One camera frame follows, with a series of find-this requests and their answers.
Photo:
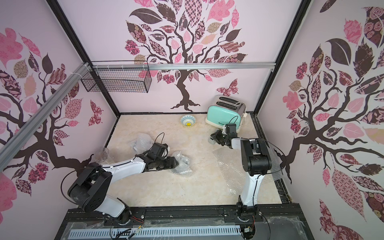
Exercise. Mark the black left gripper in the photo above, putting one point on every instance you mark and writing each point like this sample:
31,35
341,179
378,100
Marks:
172,164

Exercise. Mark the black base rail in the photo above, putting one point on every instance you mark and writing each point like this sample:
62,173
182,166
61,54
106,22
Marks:
228,213

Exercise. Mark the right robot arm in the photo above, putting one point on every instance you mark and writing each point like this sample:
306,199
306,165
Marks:
256,162

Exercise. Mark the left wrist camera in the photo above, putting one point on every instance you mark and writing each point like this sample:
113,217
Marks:
158,151

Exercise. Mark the aluminium rail left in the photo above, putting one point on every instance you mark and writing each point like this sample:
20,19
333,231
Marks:
13,146

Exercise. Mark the grey tape dispenser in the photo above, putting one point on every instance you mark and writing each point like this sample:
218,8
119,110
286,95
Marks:
211,140

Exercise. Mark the aluminium rail back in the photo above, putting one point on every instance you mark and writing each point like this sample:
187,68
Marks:
195,66

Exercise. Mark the aluminium rail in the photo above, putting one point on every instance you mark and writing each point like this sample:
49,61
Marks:
13,146
195,66

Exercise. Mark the white slotted cable duct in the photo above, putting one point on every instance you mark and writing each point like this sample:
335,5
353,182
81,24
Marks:
157,233

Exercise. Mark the yellow dotted ceramic bowl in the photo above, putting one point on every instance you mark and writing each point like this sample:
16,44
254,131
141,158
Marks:
188,120

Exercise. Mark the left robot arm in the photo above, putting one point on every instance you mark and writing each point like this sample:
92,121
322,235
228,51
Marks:
90,189

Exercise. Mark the black wire basket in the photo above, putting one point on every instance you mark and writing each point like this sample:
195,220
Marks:
118,77

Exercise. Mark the black corner frame post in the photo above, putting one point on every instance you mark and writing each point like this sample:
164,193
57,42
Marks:
67,27

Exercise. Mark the mint green toaster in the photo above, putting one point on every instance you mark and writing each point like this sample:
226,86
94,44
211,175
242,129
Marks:
226,110

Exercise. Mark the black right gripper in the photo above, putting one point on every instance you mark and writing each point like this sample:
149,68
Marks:
218,138

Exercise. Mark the clear drinking glass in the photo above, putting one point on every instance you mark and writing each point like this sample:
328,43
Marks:
101,155

